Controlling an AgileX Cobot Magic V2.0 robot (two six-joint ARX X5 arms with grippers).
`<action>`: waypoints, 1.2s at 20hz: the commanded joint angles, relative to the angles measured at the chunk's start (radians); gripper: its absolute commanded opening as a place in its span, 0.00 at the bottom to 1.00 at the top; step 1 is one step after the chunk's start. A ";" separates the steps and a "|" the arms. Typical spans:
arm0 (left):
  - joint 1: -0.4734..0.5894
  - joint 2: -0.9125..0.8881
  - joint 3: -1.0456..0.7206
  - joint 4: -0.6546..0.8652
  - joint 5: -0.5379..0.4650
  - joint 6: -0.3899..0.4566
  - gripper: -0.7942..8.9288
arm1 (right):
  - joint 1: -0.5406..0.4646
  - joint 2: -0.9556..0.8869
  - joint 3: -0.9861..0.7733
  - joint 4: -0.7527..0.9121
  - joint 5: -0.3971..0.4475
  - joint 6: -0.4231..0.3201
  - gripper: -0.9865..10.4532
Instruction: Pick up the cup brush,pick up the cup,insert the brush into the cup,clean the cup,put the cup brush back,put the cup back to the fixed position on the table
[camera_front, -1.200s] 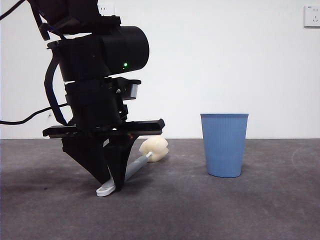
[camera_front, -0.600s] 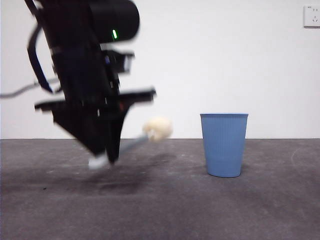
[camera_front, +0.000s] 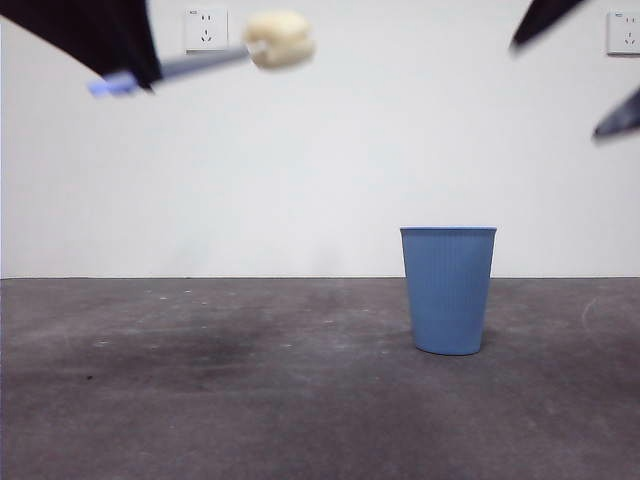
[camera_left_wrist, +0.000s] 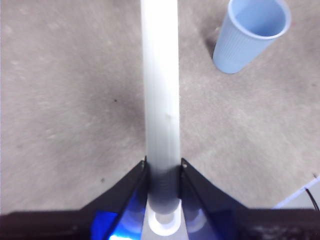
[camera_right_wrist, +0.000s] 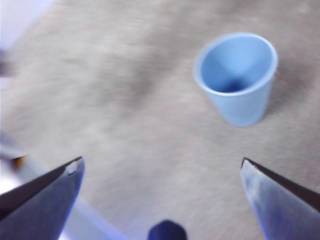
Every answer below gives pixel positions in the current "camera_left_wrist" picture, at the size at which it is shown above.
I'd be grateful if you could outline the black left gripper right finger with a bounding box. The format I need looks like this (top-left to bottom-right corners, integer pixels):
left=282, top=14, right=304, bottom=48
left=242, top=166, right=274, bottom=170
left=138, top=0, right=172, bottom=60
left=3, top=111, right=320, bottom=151
left=179, top=157, right=320, bottom=240

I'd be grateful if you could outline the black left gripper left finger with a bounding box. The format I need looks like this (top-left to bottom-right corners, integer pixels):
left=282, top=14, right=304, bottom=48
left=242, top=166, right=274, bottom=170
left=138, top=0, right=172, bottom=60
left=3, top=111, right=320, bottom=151
left=0, top=156, right=149, bottom=240

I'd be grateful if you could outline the grey-handled sponge cup brush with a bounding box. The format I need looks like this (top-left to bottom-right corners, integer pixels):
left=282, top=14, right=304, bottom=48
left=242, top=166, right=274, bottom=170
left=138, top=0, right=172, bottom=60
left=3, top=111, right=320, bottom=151
left=139, top=0, right=185, bottom=237

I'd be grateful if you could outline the blue ribbed plastic cup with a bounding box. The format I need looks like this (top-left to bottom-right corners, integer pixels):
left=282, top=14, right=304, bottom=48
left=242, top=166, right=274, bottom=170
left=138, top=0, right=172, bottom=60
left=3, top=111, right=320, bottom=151
left=211, top=0, right=292, bottom=75

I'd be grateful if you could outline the thin black cable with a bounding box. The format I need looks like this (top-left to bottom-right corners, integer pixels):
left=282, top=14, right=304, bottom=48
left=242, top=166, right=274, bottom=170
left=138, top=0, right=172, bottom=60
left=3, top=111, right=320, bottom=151
left=305, top=187, right=320, bottom=211

